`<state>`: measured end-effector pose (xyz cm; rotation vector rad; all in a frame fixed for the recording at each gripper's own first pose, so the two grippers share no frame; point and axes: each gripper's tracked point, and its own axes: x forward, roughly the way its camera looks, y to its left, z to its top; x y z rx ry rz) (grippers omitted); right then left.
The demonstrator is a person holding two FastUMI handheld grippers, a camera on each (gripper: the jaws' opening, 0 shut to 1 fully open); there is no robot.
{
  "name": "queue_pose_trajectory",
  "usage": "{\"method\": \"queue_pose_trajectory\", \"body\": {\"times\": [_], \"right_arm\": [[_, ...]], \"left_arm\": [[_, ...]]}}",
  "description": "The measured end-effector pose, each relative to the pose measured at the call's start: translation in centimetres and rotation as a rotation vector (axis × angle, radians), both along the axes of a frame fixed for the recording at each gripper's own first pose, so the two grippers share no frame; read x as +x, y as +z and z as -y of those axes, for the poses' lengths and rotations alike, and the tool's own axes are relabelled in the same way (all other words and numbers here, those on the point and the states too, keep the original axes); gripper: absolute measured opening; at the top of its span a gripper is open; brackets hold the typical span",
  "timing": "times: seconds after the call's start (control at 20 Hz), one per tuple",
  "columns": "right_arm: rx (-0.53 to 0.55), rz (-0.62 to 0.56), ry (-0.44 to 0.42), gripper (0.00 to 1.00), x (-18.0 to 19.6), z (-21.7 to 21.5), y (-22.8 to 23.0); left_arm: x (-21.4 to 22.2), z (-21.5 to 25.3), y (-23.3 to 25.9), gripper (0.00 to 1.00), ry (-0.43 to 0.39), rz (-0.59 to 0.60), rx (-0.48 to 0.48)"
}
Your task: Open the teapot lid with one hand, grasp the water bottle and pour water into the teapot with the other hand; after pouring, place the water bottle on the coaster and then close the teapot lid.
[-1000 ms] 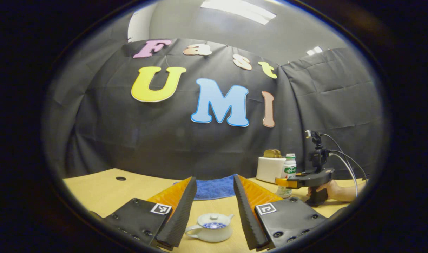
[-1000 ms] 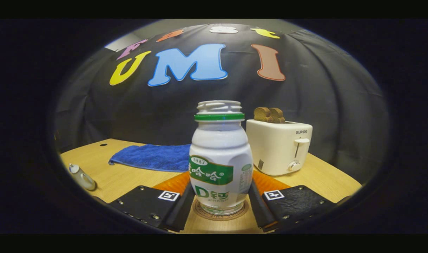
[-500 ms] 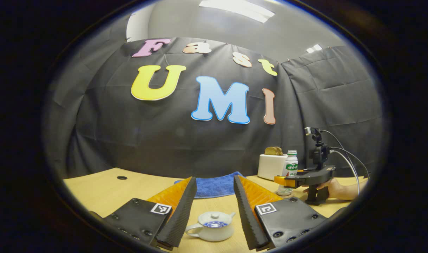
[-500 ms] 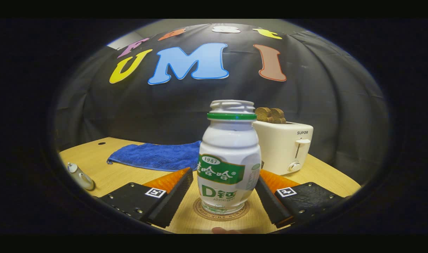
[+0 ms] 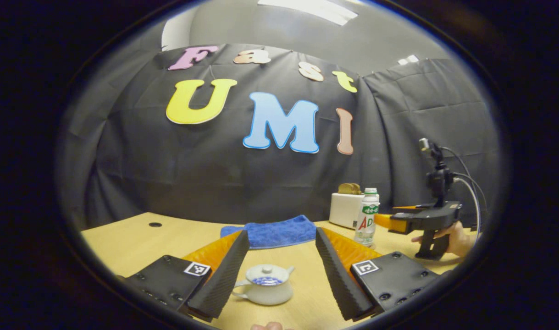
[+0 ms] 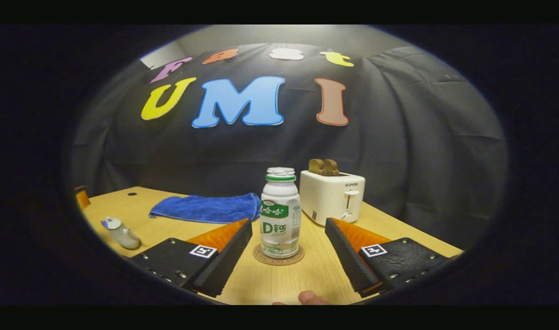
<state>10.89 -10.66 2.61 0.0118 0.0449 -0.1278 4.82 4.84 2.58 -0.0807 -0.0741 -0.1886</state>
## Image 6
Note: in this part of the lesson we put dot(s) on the white water bottle green label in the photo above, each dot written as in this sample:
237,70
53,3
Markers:
280,215

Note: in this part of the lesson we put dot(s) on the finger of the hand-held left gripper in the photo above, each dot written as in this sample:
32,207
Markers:
83,199

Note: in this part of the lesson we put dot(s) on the white toaster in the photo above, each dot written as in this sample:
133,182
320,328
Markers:
329,197

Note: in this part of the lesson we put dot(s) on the white teacup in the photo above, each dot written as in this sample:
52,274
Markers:
125,238

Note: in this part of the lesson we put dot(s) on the black backdrop cloth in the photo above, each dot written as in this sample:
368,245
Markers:
398,151

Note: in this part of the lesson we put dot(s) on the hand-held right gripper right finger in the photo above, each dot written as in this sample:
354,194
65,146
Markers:
345,256

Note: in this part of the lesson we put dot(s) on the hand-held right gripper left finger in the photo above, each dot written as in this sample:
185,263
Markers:
229,261

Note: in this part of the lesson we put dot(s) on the blue towel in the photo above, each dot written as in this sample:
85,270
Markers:
206,208

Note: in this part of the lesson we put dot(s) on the brown toast slice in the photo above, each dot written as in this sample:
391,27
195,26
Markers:
316,167
332,167

